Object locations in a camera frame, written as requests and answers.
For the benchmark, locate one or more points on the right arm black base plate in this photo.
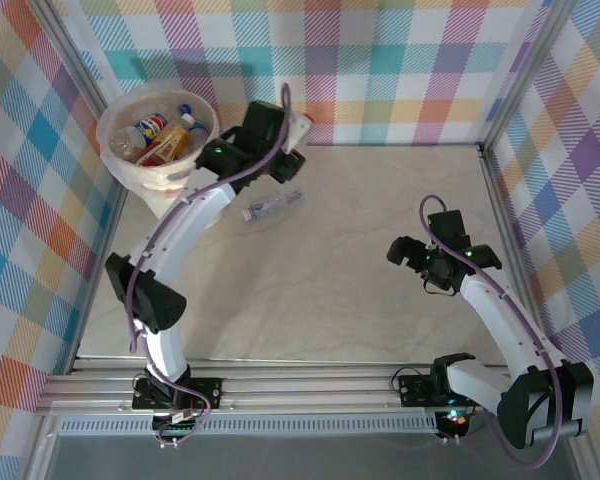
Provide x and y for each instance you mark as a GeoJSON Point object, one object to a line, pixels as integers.
{"type": "Point", "coordinates": [415, 390]}

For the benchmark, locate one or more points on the aluminium frame post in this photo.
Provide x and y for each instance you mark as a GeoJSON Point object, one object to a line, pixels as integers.
{"type": "Point", "coordinates": [70, 55]}
{"type": "Point", "coordinates": [530, 70]}

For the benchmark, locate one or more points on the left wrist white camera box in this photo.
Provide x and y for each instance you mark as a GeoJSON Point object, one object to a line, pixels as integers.
{"type": "Point", "coordinates": [297, 130]}

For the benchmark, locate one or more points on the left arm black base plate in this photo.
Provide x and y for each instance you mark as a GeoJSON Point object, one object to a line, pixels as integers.
{"type": "Point", "coordinates": [207, 392]}

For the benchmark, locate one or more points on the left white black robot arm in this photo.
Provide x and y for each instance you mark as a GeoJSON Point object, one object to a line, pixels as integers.
{"type": "Point", "coordinates": [180, 235]}

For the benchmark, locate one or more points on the translucent white plastic bin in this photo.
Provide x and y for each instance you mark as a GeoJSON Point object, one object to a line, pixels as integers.
{"type": "Point", "coordinates": [155, 185]}

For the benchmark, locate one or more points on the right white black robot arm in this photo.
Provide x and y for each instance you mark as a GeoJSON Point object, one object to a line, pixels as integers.
{"type": "Point", "coordinates": [500, 320]}

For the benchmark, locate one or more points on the aluminium frame rail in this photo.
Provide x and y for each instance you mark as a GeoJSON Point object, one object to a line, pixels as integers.
{"type": "Point", "coordinates": [305, 390]}

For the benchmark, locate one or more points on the red label tea bottle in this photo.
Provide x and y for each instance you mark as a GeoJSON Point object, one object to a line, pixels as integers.
{"type": "Point", "coordinates": [170, 144]}

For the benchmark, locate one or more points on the clear bottle grey-blue label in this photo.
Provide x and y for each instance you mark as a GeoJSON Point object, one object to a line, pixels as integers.
{"type": "Point", "coordinates": [272, 204]}

